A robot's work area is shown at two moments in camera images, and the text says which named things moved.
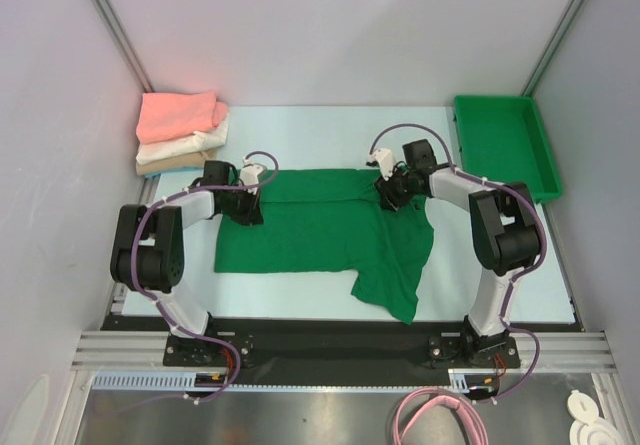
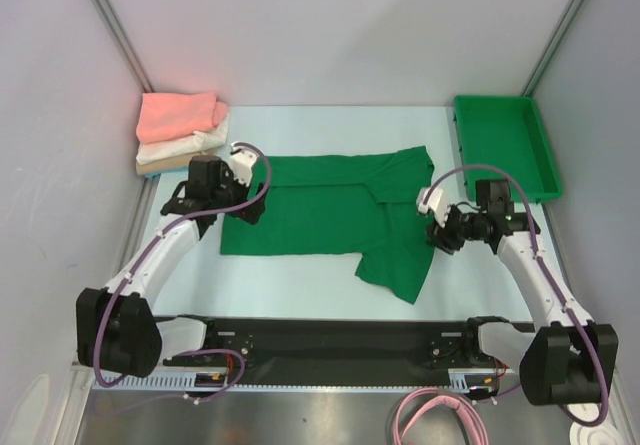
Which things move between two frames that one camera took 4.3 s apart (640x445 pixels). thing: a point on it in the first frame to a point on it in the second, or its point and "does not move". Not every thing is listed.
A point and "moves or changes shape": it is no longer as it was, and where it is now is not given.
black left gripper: (253, 215) does not move
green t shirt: (333, 220) moves or changes shape
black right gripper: (390, 195) to (445, 232)
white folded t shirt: (198, 141) does not move
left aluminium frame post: (104, 6) does not move
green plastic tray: (501, 139) does not move
